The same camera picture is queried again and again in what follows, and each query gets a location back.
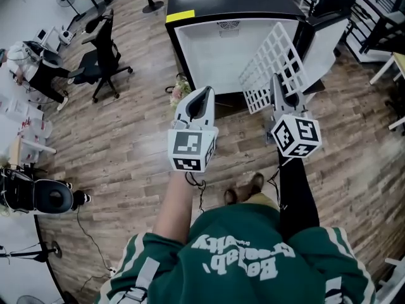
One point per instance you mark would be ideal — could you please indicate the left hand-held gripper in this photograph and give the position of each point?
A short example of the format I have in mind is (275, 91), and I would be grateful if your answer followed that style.
(190, 147)

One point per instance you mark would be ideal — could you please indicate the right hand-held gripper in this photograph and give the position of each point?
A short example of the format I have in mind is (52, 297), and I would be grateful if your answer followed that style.
(297, 135)

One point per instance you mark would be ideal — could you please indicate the white wire fridge shelf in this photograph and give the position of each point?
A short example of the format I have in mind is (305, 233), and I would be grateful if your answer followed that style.
(244, 90)

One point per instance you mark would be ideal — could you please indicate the person's left forearm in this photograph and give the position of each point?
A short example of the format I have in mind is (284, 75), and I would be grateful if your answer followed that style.
(177, 207)

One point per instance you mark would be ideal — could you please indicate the person's right forearm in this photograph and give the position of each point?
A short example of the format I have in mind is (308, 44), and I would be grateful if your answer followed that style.
(297, 195)

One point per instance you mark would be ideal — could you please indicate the pink flower bouquet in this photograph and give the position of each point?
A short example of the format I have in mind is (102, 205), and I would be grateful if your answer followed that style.
(180, 90)

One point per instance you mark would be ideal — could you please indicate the person's right brown shoe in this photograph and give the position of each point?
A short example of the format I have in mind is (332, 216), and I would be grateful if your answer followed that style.
(255, 184)

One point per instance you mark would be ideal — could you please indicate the person's brown shoe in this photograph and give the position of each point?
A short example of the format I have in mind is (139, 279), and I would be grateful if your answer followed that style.
(255, 184)
(230, 197)

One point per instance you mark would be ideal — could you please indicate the person's left brown shoe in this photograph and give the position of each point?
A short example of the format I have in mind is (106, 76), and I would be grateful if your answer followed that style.
(230, 197)

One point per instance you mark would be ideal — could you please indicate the yellow sticker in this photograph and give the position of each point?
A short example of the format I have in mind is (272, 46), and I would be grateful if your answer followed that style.
(180, 16)

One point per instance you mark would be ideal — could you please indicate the person's khaki trousers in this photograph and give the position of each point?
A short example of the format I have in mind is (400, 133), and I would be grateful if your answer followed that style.
(262, 199)

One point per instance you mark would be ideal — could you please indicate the black metal railing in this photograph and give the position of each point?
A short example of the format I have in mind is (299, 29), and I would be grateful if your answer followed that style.
(376, 33)

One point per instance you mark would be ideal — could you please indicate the white round appliance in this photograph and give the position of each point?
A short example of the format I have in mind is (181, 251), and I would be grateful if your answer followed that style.
(66, 36)

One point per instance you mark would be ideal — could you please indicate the white box appliance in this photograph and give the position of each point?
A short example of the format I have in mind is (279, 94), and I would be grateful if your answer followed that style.
(41, 35)

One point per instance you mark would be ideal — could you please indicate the person's green jersey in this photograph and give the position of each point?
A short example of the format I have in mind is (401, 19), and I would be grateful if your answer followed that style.
(240, 283)

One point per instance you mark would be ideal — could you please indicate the white power strip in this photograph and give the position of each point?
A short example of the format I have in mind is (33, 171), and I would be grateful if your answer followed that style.
(113, 271)

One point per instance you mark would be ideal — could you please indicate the black floor stand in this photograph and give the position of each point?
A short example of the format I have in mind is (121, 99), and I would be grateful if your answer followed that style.
(55, 249)

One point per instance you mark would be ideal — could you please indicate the white chair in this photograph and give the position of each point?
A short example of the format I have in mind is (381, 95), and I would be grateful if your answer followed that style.
(394, 280)

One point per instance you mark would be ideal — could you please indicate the round white table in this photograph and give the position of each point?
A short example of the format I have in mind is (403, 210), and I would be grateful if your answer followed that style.
(19, 280)

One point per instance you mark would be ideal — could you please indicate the white frame table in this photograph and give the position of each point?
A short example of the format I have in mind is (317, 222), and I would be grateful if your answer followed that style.
(383, 68)

